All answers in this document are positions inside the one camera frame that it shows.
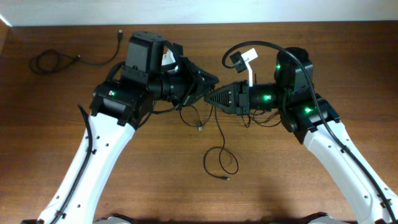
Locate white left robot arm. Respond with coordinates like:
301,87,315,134
35,31,219,223

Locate black usb cable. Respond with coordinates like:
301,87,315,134
29,29,124,75

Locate black cable bundle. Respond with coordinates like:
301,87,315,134
178,104,215,131

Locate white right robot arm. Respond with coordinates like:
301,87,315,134
205,47,397,223

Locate black cable with loop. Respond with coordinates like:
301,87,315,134
203,105,239,182

